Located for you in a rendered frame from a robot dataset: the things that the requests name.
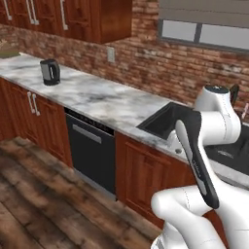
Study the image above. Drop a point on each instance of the grey window blind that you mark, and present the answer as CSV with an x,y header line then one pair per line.
x,y
204,11

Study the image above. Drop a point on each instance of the black electric kettle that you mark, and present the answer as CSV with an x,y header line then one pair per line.
x,y
49,72

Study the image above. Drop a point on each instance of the black dishwasher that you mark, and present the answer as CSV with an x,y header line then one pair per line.
x,y
92,159

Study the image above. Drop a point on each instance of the black sink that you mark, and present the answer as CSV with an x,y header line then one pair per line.
x,y
165,120

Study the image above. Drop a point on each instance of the wooden wall cupboards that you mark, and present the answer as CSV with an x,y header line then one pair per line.
x,y
84,19

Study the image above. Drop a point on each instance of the grey wall socket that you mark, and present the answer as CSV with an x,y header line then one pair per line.
x,y
111,54

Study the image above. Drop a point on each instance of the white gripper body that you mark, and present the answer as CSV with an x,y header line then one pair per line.
x,y
174,142

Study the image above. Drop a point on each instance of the wooden sink cupboard door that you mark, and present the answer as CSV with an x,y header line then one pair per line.
x,y
146,175

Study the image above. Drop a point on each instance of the window with grey frame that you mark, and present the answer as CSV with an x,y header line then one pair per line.
x,y
207,34

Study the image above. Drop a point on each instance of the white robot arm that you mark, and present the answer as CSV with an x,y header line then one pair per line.
x,y
207,129

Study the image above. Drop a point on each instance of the wooden base cupboard door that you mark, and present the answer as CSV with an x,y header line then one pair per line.
x,y
19,110
52,129

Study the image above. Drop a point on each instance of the black tap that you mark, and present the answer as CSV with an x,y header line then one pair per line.
x,y
234,92

